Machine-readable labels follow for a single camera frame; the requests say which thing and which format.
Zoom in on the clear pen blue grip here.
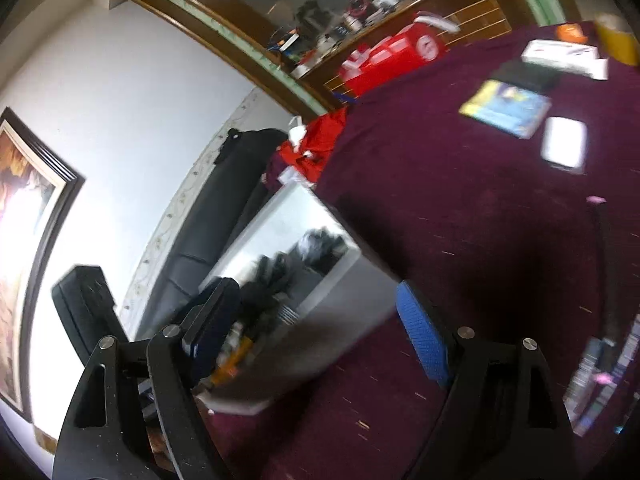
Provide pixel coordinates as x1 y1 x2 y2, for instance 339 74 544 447
564 337 604 425

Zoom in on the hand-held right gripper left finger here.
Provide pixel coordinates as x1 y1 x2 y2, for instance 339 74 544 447
52 277 242 480

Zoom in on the red gift box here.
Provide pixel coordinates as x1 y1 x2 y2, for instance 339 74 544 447
339 44 398 97

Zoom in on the yellow tape roll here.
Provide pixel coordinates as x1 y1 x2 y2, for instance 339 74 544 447
594 13 640 67

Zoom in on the yellow and blue book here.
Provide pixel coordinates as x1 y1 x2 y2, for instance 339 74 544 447
458 79 552 140

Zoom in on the wooden mirrored sideboard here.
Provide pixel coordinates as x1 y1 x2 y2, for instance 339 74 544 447
107 0 542 112

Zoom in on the grey cardboard box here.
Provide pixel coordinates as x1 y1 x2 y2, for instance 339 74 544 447
197 180 404 417

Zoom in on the small white box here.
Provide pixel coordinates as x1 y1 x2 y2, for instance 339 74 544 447
541 116 588 172

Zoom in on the slim clear gel pen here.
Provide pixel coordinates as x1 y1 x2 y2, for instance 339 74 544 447
575 312 640 437

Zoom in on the small orange object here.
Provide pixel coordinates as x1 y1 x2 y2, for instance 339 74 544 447
555 23 589 44

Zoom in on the dark framed wall picture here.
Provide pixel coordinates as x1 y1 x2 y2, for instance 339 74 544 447
0 106 86 424

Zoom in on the black leather sofa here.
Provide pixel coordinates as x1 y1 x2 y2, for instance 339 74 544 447
132 128 292 347

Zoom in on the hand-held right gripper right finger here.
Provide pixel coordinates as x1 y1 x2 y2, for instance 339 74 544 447
395 280 581 480

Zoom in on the red cloth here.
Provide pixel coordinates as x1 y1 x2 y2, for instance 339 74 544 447
277 108 350 182

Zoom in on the red box round logo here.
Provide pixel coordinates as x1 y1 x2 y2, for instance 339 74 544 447
379 24 449 70

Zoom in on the white curved handle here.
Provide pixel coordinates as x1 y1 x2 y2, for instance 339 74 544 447
414 11 461 32

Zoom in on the black pink-capped marker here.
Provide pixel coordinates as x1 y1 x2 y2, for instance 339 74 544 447
585 194 627 386

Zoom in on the white carton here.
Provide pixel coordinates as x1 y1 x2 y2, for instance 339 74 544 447
521 38 609 81

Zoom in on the wooden chair back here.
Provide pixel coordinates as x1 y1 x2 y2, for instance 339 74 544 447
435 0 512 52

